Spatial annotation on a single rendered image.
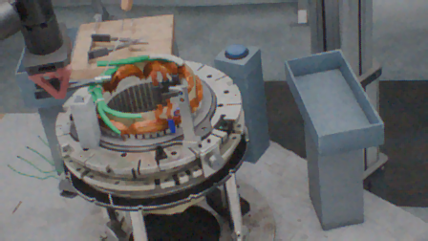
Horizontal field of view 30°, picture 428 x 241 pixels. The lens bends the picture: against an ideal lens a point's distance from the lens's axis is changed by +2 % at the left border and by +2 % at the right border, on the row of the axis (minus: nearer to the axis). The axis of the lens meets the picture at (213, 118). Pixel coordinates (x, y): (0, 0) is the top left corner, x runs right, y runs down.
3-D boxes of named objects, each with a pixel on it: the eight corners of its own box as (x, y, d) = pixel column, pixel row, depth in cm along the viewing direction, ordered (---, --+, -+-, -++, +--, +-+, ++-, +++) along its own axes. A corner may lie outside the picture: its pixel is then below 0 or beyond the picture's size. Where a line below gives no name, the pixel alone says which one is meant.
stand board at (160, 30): (71, 81, 158) (68, 71, 156) (83, 33, 173) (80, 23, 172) (172, 71, 157) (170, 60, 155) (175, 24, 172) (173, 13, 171)
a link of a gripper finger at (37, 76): (39, 111, 130) (23, 66, 124) (40, 82, 135) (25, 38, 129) (82, 103, 130) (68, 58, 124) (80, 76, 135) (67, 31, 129)
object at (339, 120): (384, 249, 147) (383, 123, 131) (326, 259, 147) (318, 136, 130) (344, 165, 168) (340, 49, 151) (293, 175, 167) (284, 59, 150)
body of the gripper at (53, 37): (27, 76, 124) (12, 37, 119) (28, 36, 131) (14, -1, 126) (69, 69, 124) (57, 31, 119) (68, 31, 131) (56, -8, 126)
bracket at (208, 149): (198, 173, 129) (193, 147, 126) (214, 163, 131) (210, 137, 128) (205, 178, 128) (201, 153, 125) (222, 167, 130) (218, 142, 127)
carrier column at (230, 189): (230, 245, 150) (217, 158, 138) (232, 235, 152) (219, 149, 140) (244, 245, 149) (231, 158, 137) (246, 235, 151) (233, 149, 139)
